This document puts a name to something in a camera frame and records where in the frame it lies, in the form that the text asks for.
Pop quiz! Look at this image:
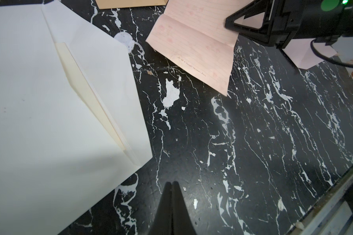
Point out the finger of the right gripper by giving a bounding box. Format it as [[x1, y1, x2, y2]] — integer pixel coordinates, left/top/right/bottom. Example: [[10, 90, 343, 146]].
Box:
[[225, 1, 275, 46]]

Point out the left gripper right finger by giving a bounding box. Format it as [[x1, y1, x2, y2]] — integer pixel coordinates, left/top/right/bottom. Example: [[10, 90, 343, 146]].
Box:
[[172, 181, 196, 235]]

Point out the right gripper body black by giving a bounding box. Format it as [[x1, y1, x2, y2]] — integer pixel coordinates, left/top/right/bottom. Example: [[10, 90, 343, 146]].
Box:
[[264, 1, 353, 49]]

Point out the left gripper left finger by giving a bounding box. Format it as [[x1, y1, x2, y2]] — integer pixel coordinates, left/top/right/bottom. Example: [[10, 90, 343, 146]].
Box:
[[148, 182, 172, 235]]

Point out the pink envelope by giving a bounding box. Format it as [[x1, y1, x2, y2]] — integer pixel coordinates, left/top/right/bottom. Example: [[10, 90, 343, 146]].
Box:
[[282, 39, 337, 70]]

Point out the cream letter paper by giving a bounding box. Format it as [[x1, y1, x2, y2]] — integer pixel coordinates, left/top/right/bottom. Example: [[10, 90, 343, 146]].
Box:
[[146, 0, 250, 96]]

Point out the white cream envelope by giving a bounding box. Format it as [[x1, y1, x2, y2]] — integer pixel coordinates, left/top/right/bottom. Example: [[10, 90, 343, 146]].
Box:
[[0, 1, 152, 235]]

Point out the brown kraft envelope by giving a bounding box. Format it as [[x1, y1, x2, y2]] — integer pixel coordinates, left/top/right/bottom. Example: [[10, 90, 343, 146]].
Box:
[[96, 0, 168, 9]]

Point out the letter paper in white envelope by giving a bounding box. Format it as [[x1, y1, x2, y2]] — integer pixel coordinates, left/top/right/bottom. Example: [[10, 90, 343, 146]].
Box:
[[55, 43, 126, 151]]

